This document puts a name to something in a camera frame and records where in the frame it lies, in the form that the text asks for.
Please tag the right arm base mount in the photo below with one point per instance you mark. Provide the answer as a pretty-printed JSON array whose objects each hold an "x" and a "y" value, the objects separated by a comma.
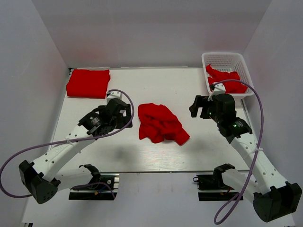
[{"x": 209, "y": 189}]

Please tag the red t shirts in basket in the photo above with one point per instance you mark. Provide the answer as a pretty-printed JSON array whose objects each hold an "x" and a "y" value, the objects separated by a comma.
[{"x": 231, "y": 87}]

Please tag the white plastic basket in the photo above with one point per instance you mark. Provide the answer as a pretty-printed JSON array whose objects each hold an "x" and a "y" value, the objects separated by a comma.
[{"x": 225, "y": 62}]

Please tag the folded red t shirt stack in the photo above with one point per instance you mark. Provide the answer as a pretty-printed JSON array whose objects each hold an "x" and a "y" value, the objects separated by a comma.
[{"x": 88, "y": 83}]

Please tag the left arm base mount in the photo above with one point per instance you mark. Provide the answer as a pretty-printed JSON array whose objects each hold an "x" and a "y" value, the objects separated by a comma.
[{"x": 105, "y": 191}]

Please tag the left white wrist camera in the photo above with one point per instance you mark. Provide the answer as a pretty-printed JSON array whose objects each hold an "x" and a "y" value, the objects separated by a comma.
[{"x": 112, "y": 95}]

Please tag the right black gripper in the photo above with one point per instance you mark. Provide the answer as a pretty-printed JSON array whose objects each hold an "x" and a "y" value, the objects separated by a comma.
[{"x": 200, "y": 101}]

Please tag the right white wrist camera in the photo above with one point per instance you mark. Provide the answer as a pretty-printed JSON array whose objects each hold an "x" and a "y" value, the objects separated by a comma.
[{"x": 216, "y": 90}]

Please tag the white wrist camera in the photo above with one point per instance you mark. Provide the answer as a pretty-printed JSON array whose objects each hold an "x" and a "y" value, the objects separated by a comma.
[
  {"x": 112, "y": 95},
  {"x": 216, "y": 90}
]

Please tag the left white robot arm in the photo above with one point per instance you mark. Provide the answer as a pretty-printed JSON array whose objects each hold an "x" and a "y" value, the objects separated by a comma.
[{"x": 44, "y": 177}]

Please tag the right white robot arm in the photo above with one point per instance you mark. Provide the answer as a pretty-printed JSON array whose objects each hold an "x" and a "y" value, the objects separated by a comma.
[{"x": 271, "y": 195}]

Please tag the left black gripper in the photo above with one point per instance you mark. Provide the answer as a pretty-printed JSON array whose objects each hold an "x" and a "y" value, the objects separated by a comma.
[{"x": 125, "y": 120}]

